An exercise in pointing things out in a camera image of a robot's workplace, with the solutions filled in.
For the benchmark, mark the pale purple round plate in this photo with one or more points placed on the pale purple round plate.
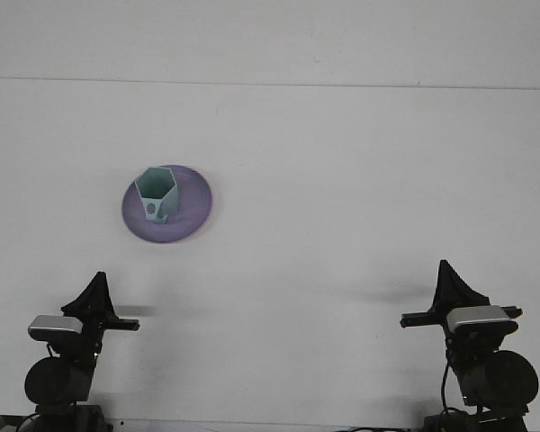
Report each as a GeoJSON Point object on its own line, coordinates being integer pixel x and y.
{"type": "Point", "coordinates": [193, 211]}

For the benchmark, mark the pale blue hexagonal cup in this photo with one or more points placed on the pale blue hexagonal cup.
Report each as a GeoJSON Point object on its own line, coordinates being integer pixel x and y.
{"type": "Point", "coordinates": [155, 184]}

